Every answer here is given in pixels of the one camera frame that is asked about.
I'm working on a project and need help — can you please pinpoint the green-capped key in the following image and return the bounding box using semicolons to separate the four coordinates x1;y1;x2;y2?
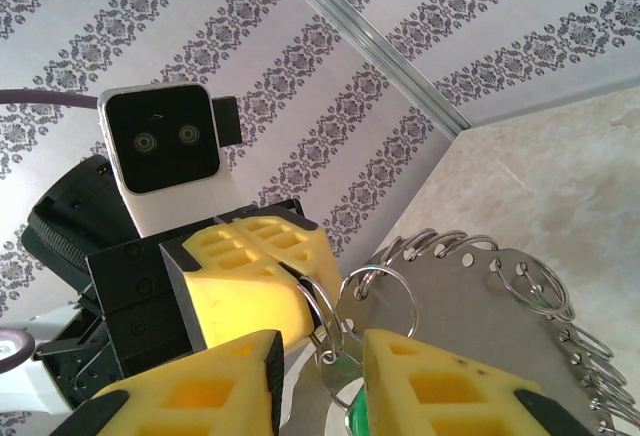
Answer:
344;383;374;436

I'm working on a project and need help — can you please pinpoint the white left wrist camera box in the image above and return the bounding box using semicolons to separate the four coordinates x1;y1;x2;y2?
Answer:
97;83;251;240

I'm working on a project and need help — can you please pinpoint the small silver key ring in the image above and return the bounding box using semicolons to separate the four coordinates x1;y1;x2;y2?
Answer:
316;349;367;410

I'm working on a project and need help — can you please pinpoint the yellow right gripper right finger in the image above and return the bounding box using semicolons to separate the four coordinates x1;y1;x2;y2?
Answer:
362;329;599;436

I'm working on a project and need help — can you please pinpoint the aluminium back frame beam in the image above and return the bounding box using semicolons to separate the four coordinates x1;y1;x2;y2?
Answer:
462;73;640;132

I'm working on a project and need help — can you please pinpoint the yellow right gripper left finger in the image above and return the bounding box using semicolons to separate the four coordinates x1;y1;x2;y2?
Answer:
57;328;286;436

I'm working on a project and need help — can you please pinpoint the aluminium frame post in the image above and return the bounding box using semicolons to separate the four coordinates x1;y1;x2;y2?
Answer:
257;0;474;137

